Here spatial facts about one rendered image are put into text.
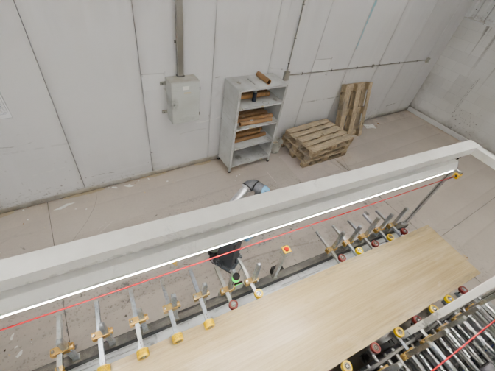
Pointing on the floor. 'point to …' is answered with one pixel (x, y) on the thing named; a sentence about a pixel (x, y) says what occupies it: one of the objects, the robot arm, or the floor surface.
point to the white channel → (325, 185)
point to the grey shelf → (230, 160)
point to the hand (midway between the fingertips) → (213, 261)
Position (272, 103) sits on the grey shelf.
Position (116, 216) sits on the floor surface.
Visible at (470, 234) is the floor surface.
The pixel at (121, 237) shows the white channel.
